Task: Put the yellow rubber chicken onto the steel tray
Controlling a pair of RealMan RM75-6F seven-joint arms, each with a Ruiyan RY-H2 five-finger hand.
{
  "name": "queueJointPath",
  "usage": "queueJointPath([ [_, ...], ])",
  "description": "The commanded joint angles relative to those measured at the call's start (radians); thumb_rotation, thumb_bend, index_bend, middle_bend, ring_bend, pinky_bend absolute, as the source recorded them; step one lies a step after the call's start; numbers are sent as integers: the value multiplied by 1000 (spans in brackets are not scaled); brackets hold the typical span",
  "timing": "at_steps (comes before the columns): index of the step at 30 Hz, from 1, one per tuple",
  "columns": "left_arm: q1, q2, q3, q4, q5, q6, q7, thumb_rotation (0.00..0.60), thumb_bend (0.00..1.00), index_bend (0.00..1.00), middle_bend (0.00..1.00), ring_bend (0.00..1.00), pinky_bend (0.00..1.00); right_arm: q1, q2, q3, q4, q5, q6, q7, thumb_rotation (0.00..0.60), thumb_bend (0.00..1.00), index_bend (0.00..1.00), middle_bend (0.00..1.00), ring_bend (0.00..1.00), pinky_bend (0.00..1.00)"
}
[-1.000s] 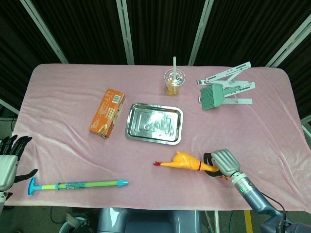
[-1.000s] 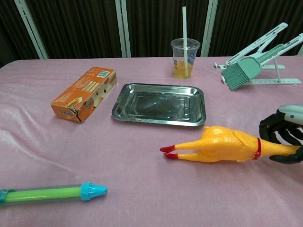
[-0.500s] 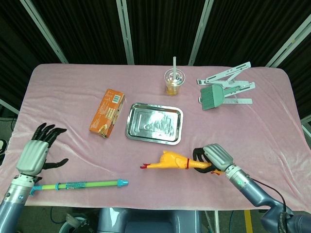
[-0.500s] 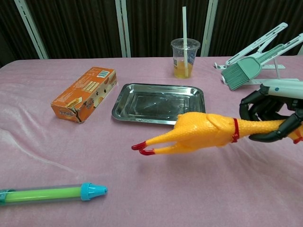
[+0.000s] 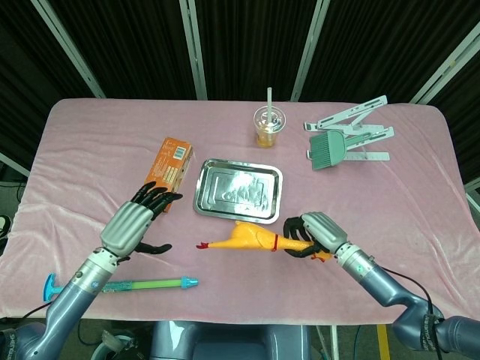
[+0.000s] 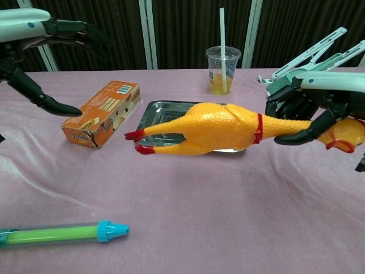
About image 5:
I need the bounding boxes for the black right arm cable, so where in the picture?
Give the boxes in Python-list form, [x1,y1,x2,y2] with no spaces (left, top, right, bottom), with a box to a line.
[374,263,446,356]

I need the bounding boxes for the stainless steel rectangular tray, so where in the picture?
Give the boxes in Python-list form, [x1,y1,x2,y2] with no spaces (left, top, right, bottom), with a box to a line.
[193,157,284,225]

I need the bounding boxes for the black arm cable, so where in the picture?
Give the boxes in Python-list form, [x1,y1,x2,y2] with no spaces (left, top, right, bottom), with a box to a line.
[20,299,54,320]
[374,263,446,356]

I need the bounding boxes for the yellow rubber chicken toy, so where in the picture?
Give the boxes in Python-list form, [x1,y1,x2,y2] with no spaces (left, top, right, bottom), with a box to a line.
[196,220,333,263]

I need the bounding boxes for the teal dust brush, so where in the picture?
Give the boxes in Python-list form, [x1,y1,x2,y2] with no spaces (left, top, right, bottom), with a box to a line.
[309,130,367,173]

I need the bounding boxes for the white aluminium frame post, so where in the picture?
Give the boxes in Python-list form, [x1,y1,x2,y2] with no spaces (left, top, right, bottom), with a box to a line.
[178,0,209,101]
[409,34,480,105]
[0,151,31,178]
[31,0,107,100]
[289,0,332,102]
[464,183,480,212]

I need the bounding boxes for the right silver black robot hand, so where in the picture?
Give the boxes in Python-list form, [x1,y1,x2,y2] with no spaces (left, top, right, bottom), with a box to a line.
[283,211,350,261]

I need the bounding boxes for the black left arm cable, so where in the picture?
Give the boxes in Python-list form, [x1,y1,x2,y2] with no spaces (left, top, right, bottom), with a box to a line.
[20,299,54,320]

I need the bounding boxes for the green blue water squirter toy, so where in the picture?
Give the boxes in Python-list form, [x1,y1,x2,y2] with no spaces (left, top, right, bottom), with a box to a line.
[42,273,200,305]

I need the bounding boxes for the clear plastic cup orange drink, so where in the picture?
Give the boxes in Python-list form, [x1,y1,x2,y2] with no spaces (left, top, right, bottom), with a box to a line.
[252,105,287,149]

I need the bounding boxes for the grey robot torso base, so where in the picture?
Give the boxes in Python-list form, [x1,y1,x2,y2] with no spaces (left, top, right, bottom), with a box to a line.
[149,321,312,360]

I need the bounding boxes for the white folding laptop stand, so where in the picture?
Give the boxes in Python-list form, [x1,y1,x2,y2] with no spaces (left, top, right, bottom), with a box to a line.
[303,94,395,163]

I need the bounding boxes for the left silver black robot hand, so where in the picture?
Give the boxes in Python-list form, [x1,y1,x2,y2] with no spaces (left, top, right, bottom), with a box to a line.
[99,181,184,263]

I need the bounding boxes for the orange cardboard snack box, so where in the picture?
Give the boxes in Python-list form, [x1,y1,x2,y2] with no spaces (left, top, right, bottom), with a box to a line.
[144,136,194,214]

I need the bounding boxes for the black pleated curtain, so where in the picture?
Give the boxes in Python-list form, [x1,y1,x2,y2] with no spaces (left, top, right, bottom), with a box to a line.
[0,0,480,188]

